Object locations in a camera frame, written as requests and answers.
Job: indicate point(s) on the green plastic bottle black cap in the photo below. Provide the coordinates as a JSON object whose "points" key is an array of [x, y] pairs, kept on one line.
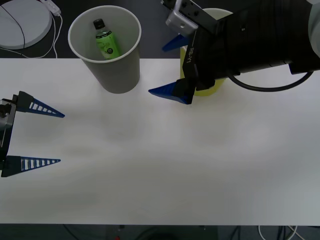
{"points": [[107, 45]]}

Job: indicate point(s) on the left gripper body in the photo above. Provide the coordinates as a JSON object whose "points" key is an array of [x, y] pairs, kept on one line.
{"points": [[8, 140]]}

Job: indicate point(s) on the yellow-green plastic waste bin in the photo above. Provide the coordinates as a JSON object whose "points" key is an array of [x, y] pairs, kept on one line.
{"points": [[207, 91]]}

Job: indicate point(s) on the white power strip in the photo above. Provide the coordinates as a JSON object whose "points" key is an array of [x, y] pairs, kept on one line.
{"points": [[53, 7]]}

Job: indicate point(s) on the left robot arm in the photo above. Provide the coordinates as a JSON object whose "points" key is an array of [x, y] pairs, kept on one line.
{"points": [[3, 120]]}

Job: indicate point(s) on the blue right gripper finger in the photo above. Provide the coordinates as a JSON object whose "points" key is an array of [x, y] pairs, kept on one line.
{"points": [[172, 91], [177, 42]]}

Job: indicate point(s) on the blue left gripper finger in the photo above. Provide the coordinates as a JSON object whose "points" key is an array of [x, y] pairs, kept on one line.
{"points": [[13, 165], [25, 103]]}

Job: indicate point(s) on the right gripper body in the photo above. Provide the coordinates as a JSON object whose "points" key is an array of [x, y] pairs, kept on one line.
{"points": [[207, 57]]}

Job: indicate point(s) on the white round disc base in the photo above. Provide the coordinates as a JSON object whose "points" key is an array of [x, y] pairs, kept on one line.
{"points": [[32, 22]]}

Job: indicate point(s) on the grey plastic waste bin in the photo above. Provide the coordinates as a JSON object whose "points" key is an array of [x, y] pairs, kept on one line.
{"points": [[117, 75]]}

